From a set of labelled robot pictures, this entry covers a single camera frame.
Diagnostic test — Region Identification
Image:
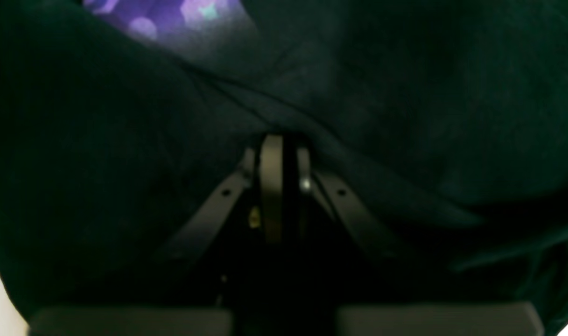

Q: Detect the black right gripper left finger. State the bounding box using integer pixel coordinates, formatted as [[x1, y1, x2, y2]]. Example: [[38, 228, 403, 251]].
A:
[[29, 135, 284, 336]]

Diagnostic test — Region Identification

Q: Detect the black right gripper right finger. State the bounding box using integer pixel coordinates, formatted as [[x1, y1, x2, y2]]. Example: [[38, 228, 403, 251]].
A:
[[284, 147, 545, 336]]

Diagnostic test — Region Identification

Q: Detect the black t-shirt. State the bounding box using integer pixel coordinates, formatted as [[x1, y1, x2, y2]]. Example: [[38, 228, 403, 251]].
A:
[[0, 0, 568, 336]]

